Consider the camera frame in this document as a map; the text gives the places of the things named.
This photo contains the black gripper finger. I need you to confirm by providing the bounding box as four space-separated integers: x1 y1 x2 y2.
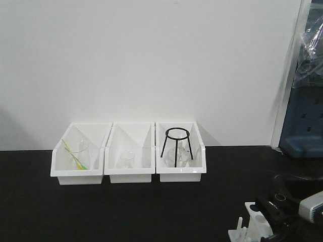
255 197 289 233

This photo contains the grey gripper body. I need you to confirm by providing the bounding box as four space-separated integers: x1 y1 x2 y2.
298 191 322 223

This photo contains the clear glass test tube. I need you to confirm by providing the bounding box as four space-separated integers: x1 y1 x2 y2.
274 193 286 202

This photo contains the white test tube rack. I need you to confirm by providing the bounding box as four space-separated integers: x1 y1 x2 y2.
228 202 274 241

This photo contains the grey-blue pegboard drying rack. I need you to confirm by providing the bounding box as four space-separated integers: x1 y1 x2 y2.
279 0 323 159

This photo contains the black lab sink basin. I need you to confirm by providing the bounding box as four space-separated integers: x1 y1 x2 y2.
273 174 322 202

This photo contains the right white storage bin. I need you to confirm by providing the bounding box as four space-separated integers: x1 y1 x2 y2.
155 122 206 183

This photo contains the white storage bin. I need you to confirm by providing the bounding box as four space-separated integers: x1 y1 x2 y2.
50 123 113 185
103 122 155 184
155 122 206 183

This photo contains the clear glass flask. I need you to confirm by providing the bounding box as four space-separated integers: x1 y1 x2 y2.
165 148 191 167

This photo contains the clear plastic bag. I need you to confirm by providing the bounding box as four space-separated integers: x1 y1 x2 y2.
293 1 322 88

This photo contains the clear glass beaker middle bin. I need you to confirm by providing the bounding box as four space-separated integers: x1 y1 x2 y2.
116 151 135 169

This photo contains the clear glass beaker bin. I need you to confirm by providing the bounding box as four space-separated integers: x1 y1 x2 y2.
68 140 90 170
116 151 135 169

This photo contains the middle white storage bin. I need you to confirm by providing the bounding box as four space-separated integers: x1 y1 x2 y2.
103 122 155 184

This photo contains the yellow green plastic strip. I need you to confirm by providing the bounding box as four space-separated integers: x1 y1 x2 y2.
62 138 89 170

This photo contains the clear glass beaker left bin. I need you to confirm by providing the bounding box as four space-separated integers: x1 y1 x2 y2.
68 140 90 170

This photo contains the left white storage bin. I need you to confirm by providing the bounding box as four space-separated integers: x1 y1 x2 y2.
50 123 113 185

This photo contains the black wire tripod stand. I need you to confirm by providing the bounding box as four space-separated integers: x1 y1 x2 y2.
160 127 193 160

